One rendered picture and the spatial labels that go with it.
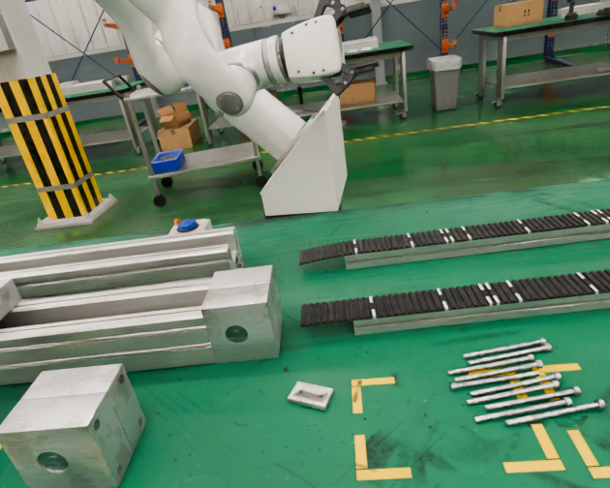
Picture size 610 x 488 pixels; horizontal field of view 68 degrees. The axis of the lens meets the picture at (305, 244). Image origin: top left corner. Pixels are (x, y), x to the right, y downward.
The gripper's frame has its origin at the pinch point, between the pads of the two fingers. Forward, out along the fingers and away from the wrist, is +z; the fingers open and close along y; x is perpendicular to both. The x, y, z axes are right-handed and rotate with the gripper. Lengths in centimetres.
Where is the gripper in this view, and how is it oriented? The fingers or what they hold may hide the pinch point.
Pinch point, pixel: (369, 37)
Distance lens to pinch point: 87.0
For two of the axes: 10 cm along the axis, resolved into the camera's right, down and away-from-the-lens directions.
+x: -2.8, 1.7, -9.5
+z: 9.5, -1.2, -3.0
